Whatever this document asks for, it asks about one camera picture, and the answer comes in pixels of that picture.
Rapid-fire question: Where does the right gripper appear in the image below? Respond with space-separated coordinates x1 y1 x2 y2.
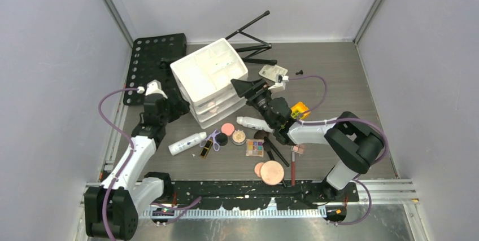
231 78 276 129

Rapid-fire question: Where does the white plastic drawer organizer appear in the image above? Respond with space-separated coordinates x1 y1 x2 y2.
170 38 249 129

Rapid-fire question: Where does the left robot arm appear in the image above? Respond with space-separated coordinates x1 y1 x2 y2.
84 87 188 240

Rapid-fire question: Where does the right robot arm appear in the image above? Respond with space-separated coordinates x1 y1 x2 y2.
230 79 389 202

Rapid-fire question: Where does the black makeup brush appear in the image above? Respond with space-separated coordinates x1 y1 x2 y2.
254 130 290 167

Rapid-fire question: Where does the white sachet packet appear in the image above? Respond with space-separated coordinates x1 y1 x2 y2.
258 65 288 82

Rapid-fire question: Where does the small white bottle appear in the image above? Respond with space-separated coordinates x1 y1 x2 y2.
236 116 273 133

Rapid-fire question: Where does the large white spray bottle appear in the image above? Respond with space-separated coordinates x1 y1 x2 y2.
168 132 207 156

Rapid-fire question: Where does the purple eyelash curler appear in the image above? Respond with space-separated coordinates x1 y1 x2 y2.
199 129 220 152

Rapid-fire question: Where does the pink round compact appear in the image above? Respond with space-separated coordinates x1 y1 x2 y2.
221 122 236 137

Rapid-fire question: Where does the black gold lipstick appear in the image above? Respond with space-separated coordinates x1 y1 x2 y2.
199 139 214 158

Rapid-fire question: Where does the beige powder jar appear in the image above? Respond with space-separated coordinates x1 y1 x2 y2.
231 130 246 146

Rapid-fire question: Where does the black round jar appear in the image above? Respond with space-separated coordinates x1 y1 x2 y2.
215 133 228 146

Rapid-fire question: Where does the yellow red toy block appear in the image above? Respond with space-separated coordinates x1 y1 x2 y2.
291 102 311 120

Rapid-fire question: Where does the colorful eyeshadow palette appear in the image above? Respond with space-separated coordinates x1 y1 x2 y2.
245 139 264 157

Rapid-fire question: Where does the small pink powder puff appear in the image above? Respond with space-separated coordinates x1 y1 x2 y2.
254 162 264 178

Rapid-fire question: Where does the nude eyeshadow palette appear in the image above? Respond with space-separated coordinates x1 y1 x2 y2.
291 144 305 155

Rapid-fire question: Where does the large round powder compact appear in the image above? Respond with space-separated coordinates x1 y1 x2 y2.
259 160 285 186

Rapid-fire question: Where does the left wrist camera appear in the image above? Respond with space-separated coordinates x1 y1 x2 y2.
136 80 167 97

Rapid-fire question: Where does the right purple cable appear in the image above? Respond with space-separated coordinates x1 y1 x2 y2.
288 75 391 226

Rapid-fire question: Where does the red handled makeup brush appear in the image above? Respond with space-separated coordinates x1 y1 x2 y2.
290 151 296 186

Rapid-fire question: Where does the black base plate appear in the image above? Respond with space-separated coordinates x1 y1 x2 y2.
154 180 359 211

